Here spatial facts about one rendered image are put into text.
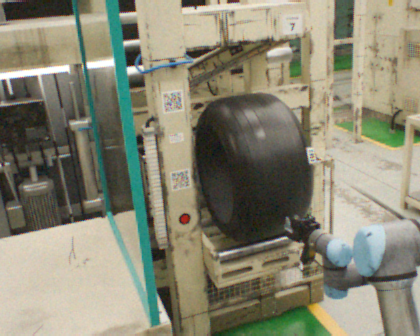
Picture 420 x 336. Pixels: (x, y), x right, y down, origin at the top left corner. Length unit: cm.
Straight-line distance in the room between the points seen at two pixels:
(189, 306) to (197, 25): 112
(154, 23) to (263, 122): 50
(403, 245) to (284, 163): 62
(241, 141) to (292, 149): 18
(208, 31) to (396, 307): 124
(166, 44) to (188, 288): 95
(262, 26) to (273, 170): 66
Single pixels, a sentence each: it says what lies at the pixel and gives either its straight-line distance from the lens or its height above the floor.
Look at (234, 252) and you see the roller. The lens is 188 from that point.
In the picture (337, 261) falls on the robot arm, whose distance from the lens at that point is 152.
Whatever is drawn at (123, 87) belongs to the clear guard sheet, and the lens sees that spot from 79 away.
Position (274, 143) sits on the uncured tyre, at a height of 135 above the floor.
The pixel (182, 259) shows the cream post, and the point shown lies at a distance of 191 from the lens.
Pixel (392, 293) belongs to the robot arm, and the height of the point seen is 118.
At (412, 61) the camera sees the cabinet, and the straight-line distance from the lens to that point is 626.
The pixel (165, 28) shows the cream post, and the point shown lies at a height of 175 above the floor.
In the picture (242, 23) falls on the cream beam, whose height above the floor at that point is 172.
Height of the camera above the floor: 187
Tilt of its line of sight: 20 degrees down
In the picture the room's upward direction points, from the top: 4 degrees counter-clockwise
